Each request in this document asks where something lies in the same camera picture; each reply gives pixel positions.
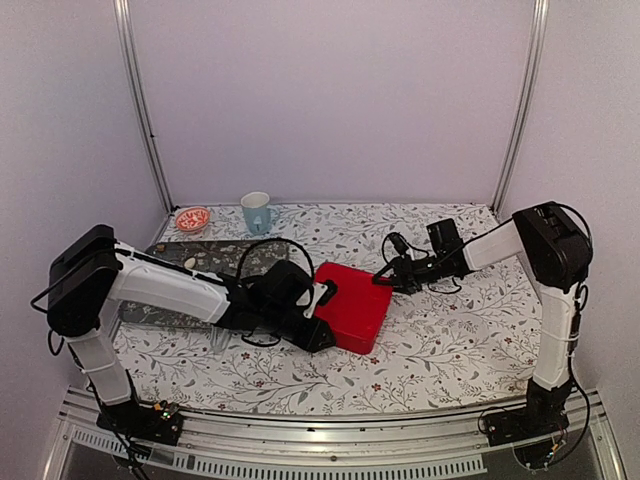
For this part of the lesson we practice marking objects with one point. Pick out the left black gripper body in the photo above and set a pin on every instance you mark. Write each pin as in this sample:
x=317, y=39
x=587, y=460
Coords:
x=298, y=336

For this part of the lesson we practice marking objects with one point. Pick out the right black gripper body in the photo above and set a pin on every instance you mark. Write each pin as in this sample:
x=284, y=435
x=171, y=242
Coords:
x=421, y=276

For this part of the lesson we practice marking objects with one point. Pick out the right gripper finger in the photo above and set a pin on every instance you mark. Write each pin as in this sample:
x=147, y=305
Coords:
x=395, y=285
x=385, y=276

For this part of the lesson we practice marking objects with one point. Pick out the red box lid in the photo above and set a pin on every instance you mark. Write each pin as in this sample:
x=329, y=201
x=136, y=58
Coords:
x=354, y=285

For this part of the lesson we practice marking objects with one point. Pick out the red chocolate box base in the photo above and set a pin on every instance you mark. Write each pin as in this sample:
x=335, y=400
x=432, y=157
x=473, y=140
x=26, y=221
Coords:
x=356, y=325

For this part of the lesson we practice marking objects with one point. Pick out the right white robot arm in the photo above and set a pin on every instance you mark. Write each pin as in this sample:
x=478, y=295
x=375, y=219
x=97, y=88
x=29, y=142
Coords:
x=558, y=246

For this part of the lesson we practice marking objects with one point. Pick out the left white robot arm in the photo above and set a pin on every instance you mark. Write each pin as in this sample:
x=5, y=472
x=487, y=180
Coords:
x=98, y=267

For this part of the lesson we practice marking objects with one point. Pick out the floral tablecloth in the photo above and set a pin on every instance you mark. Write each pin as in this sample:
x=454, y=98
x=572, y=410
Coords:
x=455, y=344

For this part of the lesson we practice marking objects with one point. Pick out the green floral tray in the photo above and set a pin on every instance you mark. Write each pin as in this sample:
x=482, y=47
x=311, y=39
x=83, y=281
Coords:
x=212, y=257

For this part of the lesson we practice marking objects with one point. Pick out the light blue mug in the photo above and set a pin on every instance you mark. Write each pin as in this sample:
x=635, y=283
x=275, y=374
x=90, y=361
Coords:
x=259, y=215

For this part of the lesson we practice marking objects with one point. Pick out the red patterned small bowl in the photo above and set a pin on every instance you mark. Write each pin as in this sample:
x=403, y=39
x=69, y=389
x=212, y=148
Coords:
x=193, y=219

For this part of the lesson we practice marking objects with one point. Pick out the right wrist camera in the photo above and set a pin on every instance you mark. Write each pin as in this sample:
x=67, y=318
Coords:
x=399, y=243

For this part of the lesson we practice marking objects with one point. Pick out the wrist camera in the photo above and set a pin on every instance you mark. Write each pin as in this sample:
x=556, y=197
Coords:
x=399, y=243
x=324, y=291

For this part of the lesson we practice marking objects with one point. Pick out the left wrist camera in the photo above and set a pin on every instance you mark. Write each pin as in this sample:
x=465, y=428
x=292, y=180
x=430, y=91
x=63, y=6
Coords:
x=324, y=291

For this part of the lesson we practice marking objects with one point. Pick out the front aluminium rail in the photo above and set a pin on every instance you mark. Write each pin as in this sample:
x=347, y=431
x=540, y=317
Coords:
x=440, y=444

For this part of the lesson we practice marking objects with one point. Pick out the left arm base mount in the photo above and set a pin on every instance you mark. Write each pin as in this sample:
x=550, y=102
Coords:
x=161, y=422

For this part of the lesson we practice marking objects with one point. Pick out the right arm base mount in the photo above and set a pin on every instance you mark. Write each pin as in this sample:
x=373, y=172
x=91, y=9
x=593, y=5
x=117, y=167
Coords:
x=543, y=413

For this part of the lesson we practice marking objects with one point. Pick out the right aluminium frame post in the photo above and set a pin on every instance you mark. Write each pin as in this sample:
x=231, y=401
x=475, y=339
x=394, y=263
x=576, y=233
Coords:
x=532, y=64

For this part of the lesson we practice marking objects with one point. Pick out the aluminium frame post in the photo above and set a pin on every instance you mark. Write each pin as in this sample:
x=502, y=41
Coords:
x=532, y=64
x=134, y=77

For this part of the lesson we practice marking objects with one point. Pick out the left aluminium frame post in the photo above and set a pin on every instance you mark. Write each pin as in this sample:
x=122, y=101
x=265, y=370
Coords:
x=134, y=77

